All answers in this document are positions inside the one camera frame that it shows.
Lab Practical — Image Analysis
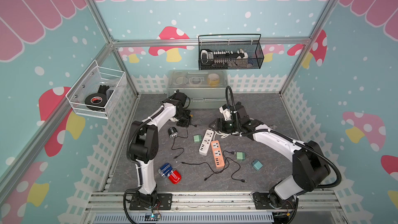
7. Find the black shaver charging cable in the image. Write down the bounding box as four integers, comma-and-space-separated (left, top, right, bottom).
170, 124, 198, 159

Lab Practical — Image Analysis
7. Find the black silver electric shaver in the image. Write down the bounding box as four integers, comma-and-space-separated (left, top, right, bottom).
168, 127, 178, 139

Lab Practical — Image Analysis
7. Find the white power strip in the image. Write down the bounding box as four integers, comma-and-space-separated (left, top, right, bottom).
199, 130, 215, 156

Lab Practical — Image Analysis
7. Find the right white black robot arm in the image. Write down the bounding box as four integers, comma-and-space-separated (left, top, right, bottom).
211, 86, 342, 209

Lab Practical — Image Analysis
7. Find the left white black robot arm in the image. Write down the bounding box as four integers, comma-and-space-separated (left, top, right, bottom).
123, 90, 191, 211

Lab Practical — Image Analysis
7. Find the red blue electric shaver case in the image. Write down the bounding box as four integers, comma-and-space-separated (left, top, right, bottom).
158, 163, 182, 184

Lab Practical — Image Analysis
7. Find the green charger adapter with prongs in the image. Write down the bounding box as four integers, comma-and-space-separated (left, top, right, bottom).
236, 151, 246, 161

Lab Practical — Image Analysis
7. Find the translucent green storage box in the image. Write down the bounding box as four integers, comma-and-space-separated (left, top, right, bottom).
167, 70, 228, 110

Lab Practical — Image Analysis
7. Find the teal cube adapter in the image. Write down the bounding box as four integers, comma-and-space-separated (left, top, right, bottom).
251, 159, 263, 171

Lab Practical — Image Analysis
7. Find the orange power strip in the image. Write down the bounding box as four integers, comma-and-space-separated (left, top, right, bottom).
210, 141, 225, 169

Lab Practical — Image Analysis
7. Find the yellow tape roll in box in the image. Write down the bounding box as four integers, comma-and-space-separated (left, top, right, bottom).
207, 73, 220, 87

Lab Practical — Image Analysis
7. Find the black power strip in basket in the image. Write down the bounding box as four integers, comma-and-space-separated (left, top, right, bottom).
199, 49, 249, 66

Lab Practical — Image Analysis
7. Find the black electrical tape roll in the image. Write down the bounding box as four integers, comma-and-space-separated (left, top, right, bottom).
85, 93, 107, 111

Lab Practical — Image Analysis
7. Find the long black usb cable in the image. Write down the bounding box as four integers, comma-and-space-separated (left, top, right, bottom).
181, 150, 248, 183

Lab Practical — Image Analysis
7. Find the black wire mesh wall basket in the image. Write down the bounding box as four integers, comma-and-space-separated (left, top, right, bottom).
198, 34, 264, 71

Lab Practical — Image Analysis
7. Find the white wire wall basket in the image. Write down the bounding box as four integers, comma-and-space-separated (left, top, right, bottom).
65, 61, 127, 119

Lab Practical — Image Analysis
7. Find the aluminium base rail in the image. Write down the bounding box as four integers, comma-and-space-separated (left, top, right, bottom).
81, 191, 348, 224

